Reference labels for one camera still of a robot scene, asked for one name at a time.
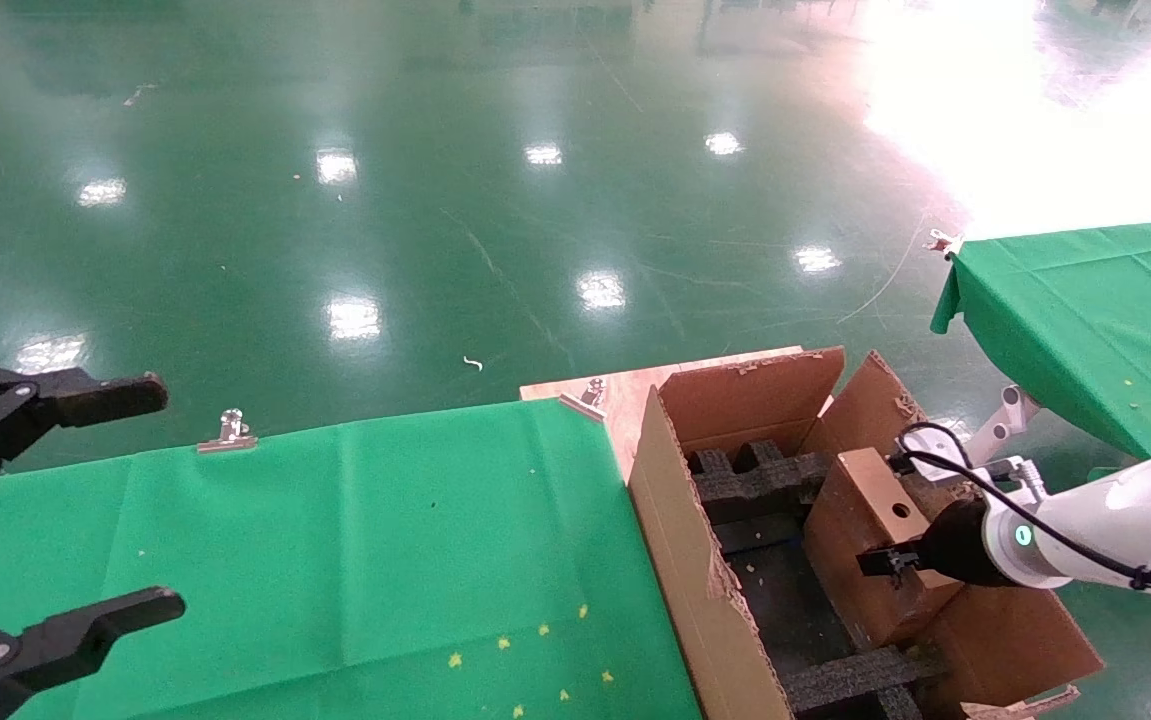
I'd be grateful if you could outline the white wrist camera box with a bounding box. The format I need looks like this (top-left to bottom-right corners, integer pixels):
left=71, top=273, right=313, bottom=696
left=890, top=452, right=1048, bottom=506

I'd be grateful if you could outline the small brown cardboard box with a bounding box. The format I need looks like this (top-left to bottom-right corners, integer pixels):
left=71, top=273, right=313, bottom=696
left=803, top=448, right=971, bottom=649

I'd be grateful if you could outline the black foam insert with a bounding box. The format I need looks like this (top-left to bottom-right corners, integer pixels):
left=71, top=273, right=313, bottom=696
left=687, top=438, right=836, bottom=506
left=783, top=645, right=951, bottom=720

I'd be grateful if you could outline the large open cardboard carton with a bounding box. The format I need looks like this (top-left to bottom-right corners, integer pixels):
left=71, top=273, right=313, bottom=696
left=627, top=345, right=1104, bottom=720

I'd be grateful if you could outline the black camera cable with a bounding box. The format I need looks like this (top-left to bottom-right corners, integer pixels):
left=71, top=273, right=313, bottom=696
left=898, top=422, right=1151, bottom=598

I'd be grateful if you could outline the green tablecloth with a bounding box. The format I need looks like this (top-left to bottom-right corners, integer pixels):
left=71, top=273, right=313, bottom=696
left=930, top=215, right=1151, bottom=481
left=0, top=398, right=701, bottom=720

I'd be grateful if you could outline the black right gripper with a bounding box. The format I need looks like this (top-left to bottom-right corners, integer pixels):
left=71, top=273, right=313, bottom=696
left=855, top=497, right=992, bottom=589

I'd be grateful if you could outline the white metal table leg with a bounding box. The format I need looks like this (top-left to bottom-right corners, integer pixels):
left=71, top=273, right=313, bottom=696
left=955, top=385, right=1041, bottom=471

